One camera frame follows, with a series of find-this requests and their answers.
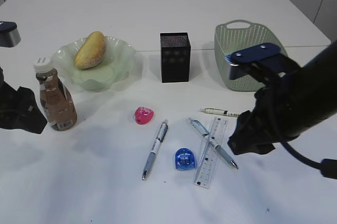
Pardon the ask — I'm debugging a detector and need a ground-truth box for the yellow sugared bread bun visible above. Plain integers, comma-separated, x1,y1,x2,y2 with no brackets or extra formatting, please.
74,31,106,69

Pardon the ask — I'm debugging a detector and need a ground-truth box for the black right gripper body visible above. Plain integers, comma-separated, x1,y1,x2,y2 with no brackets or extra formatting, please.
249,42,336,142

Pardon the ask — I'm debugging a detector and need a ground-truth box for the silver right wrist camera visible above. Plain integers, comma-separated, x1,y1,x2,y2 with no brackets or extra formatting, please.
224,43,282,80

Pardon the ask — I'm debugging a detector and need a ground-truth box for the green plastic woven basket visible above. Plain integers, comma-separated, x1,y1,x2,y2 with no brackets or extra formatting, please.
214,19,287,91

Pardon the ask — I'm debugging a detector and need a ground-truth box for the green glass wavy plate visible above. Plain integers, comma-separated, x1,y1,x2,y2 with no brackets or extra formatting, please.
51,36,136,92

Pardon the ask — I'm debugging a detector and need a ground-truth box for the black mesh pen holder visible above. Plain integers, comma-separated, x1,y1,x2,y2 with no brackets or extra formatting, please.
160,33,191,83

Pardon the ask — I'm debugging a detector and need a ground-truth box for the clear plastic ruler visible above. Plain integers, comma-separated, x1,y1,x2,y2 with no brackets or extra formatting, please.
194,117,227,189

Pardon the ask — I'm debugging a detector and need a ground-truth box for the cream white pen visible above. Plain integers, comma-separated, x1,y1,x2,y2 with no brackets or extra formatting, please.
199,108,240,118

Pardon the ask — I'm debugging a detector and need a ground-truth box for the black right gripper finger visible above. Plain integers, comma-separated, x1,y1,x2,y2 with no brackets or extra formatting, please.
227,110,275,155

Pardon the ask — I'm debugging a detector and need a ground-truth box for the pink pencil sharpener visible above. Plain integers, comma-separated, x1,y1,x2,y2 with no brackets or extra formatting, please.
134,106,154,125

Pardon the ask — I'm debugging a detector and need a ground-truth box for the brown coffee bottle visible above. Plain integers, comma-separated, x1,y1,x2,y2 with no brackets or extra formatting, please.
34,57,77,131

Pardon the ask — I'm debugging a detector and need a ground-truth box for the blue pencil sharpener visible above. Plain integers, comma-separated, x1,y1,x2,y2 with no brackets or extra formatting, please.
174,148,196,171

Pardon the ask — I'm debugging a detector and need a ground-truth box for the black cable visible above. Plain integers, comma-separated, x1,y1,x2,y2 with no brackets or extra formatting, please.
280,139,337,180

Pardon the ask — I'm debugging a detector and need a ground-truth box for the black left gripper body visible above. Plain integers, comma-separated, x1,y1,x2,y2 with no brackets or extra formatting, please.
1,68,24,129

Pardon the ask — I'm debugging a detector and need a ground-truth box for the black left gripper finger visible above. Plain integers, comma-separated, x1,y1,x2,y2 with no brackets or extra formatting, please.
14,87,47,134

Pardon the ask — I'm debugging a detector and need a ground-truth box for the light blue pen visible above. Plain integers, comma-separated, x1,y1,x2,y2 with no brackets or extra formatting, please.
187,118,239,169

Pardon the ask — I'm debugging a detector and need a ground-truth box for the white grey-grip pen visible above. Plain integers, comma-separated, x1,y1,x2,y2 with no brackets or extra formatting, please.
142,119,168,180

